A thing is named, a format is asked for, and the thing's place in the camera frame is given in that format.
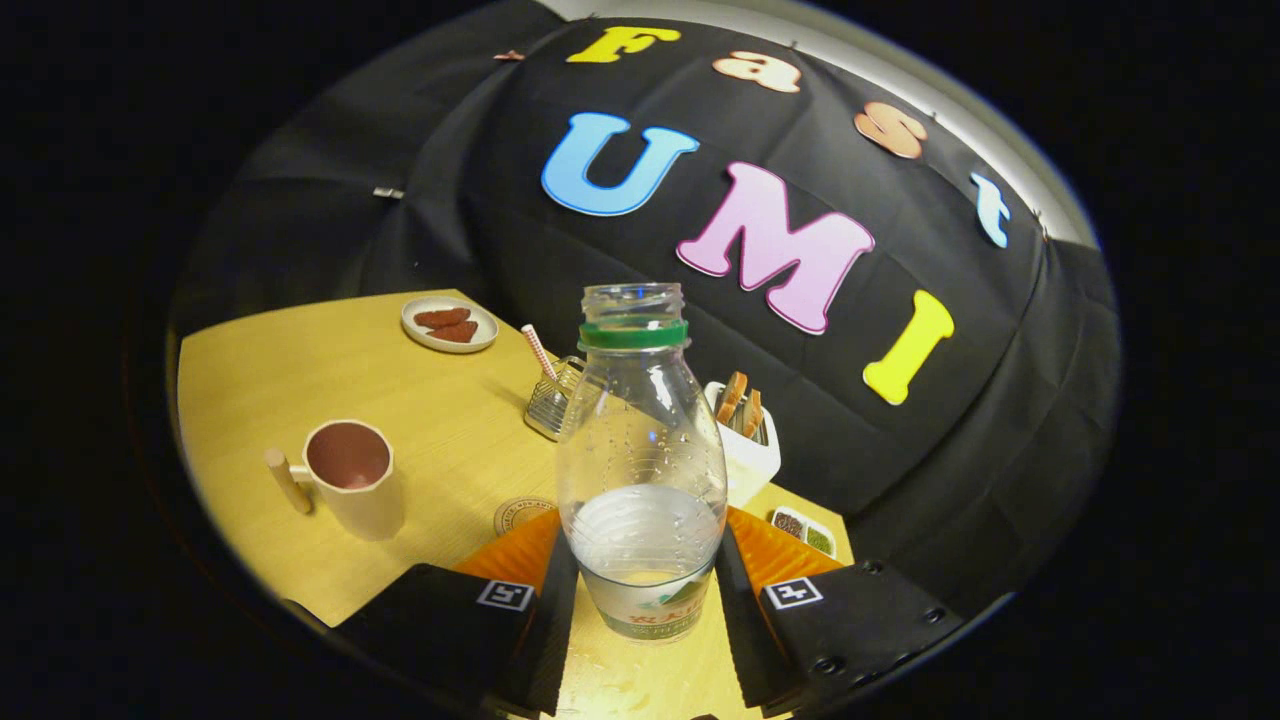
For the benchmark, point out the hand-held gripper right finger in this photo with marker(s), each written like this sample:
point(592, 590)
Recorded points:
point(860, 620)

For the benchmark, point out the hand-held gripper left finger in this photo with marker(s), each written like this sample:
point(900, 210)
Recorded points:
point(450, 630)

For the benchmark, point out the round wooden coaster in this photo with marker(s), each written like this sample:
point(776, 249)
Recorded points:
point(515, 515)

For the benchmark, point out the clear plastic juice bottle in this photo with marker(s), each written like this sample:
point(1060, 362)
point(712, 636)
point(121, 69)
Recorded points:
point(640, 450)

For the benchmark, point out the white divided seed dish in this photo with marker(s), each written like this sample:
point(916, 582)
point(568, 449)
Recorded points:
point(802, 530)

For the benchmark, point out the white toaster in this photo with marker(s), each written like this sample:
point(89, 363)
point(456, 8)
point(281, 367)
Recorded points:
point(750, 465)

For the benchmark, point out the clear ribbed drinking glass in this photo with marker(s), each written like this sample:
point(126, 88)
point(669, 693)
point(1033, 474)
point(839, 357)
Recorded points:
point(548, 405)

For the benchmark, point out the red white striped straw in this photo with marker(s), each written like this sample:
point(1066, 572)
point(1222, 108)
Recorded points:
point(538, 350)

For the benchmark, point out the small white round plate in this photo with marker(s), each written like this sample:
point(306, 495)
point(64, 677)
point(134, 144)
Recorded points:
point(420, 335)

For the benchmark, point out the red-brown meat piece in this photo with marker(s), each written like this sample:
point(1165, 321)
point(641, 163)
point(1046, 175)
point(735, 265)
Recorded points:
point(458, 333)
point(440, 318)

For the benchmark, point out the wooden table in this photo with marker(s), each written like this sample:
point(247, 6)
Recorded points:
point(300, 370)

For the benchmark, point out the black backdrop cloth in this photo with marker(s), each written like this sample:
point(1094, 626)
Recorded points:
point(350, 220)

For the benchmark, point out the silver metal cloth clip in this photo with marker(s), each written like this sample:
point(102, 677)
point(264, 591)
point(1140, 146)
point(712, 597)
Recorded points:
point(388, 192)

